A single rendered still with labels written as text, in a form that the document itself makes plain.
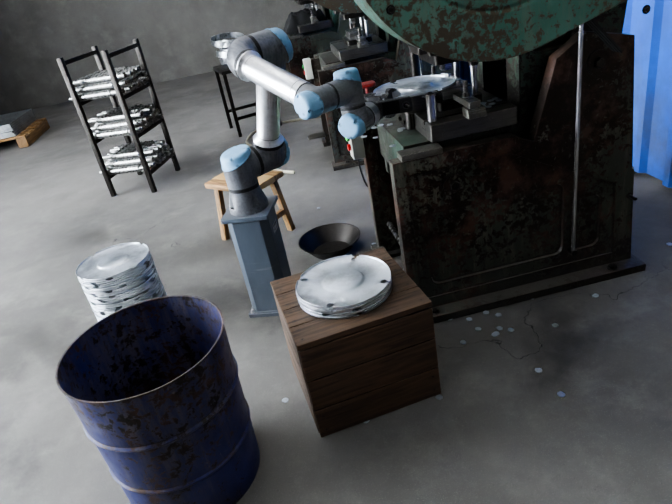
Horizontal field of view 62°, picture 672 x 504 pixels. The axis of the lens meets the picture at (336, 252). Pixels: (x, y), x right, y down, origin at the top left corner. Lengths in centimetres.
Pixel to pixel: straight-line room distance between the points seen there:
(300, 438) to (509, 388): 65
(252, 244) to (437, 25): 106
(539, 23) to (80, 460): 186
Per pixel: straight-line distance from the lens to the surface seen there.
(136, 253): 241
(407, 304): 159
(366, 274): 169
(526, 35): 166
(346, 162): 366
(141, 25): 865
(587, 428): 174
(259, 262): 218
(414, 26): 154
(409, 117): 203
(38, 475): 208
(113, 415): 139
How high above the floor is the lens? 126
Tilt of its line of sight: 28 degrees down
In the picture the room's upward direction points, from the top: 11 degrees counter-clockwise
